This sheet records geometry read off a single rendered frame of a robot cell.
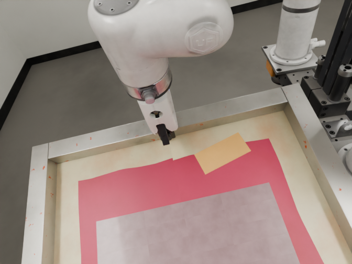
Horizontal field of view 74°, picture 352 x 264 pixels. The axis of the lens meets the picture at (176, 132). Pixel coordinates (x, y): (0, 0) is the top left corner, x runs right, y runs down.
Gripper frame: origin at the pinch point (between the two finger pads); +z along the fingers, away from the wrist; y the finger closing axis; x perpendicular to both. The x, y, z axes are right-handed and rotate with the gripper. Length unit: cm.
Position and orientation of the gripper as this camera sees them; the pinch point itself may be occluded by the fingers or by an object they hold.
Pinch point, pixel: (164, 124)
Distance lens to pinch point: 49.6
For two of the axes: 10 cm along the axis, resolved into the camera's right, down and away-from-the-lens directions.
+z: 1.3, 4.3, 8.9
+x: -9.7, 2.3, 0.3
